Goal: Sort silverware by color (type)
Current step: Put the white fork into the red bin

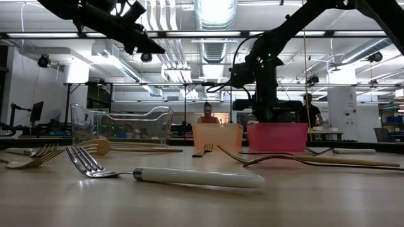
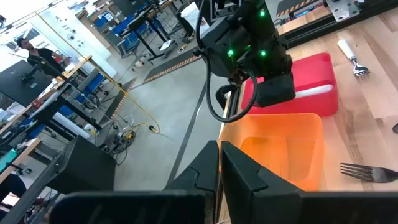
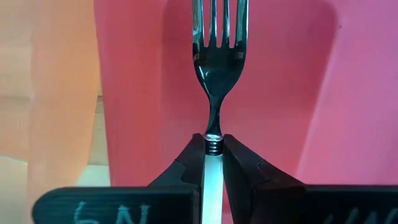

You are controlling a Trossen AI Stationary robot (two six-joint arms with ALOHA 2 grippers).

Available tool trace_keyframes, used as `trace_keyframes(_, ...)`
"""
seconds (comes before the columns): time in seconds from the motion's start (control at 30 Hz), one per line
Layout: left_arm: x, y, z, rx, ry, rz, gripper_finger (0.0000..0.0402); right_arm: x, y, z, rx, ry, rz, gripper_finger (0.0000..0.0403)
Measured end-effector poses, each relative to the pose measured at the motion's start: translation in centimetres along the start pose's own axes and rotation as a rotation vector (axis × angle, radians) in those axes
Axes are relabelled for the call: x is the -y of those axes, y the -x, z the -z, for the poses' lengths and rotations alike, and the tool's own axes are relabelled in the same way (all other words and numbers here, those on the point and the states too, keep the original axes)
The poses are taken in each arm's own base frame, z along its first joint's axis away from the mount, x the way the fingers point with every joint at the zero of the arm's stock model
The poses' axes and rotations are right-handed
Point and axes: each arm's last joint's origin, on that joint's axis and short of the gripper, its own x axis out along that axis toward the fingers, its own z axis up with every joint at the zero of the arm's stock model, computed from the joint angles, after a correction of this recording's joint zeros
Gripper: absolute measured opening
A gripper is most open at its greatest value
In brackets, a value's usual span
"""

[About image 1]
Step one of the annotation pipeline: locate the black overhead light beam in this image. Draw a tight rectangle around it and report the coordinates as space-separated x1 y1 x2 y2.
0 30 404 40

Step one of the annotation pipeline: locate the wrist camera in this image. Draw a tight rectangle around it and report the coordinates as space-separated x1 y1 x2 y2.
121 0 148 25
229 61 257 90

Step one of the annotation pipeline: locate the person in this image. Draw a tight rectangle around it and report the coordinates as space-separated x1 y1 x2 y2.
298 93 325 127
196 101 220 124

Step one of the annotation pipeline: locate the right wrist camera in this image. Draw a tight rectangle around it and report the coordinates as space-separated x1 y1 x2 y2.
229 61 257 90

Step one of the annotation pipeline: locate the white-handled silver fork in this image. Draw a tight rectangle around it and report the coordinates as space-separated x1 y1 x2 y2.
4 143 60 158
332 147 377 155
65 145 266 190

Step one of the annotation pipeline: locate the silver ventilation duct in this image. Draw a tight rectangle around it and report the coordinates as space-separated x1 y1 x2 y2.
193 0 238 66

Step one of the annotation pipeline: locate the black computer monitor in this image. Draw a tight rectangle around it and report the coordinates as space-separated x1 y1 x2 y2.
277 110 299 124

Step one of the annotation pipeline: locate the background black metal frame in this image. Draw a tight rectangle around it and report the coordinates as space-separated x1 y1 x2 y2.
64 81 404 141

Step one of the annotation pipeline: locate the pink plastic bin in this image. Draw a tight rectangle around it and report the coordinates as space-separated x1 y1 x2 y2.
247 122 309 153

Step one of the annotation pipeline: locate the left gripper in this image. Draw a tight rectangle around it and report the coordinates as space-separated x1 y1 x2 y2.
75 0 166 55

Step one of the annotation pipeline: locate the grey background bin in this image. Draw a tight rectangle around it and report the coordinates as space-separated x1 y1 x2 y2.
374 127 391 143

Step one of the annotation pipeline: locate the background wooden table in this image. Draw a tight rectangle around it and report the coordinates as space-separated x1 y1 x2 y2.
311 130 345 142

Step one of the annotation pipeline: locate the background storage shelf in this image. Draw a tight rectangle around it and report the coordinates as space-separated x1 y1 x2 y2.
378 103 404 143

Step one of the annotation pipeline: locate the dark metal fork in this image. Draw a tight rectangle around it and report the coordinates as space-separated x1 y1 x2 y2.
242 155 404 173
191 143 214 158
239 145 335 158

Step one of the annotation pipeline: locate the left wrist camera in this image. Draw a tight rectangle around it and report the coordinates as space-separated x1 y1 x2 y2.
121 0 148 25

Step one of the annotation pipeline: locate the orange plastic bin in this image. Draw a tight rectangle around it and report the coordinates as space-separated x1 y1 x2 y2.
192 123 244 153

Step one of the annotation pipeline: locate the clear plastic bin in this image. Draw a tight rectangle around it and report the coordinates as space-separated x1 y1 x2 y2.
70 103 174 148

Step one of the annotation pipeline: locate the small black background monitor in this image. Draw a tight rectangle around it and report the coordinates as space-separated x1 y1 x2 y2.
30 101 45 127

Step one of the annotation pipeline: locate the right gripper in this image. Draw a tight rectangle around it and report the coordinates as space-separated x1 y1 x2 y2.
232 62 304 124

